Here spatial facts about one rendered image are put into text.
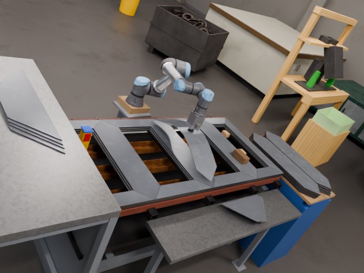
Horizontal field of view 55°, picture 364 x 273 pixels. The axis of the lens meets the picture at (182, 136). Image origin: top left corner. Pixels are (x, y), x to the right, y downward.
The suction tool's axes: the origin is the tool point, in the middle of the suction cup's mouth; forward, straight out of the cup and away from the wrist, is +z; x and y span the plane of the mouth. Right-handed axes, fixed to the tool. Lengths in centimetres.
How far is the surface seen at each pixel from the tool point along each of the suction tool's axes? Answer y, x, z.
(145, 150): -14.4, 17.6, 29.8
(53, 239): -81, -12, 68
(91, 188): -88, -42, -5
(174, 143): -1.6, 7.1, 15.7
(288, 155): 105, -19, 15
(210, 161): 5.1, -22.4, 6.7
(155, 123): -3.4, 30.8, 15.9
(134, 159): -40.5, -5.0, 15.5
